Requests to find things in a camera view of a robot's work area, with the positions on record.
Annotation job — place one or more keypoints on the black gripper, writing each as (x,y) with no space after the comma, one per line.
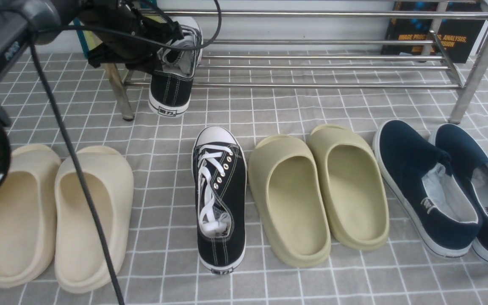
(115,49)

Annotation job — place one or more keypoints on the black canvas sneaker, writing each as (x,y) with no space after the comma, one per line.
(219,170)
(171,83)

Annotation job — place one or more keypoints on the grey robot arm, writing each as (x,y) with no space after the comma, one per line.
(127,37)

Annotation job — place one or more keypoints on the stainless steel shoe rack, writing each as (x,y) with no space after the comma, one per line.
(433,50)

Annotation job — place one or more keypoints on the blue and yellow book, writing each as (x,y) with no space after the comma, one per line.
(88,41)

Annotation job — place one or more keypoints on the grey checked tablecloth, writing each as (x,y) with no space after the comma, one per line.
(162,264)

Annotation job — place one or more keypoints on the olive left slide sandal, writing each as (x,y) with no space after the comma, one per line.
(284,183)

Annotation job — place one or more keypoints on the olive slide sandal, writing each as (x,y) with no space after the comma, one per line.
(351,186)
(284,183)

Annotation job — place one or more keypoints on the cream left slide sandal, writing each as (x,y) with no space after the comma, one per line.
(28,215)

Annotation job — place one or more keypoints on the cream slide sandal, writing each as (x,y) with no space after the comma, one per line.
(28,215)
(80,265)

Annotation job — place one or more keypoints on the cream right slide sandal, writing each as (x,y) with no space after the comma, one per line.
(80,265)

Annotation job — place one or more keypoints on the olive right slide sandal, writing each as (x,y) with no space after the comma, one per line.
(351,186)

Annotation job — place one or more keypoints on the black image processing book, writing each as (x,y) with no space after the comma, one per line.
(457,36)

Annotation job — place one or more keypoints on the navy left slip-on shoe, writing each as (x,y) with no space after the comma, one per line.
(421,176)

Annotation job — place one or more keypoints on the navy slip-on shoe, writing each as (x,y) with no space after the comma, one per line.
(421,176)
(470,167)

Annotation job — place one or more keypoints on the navy right slip-on shoe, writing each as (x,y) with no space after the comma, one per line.
(470,167)

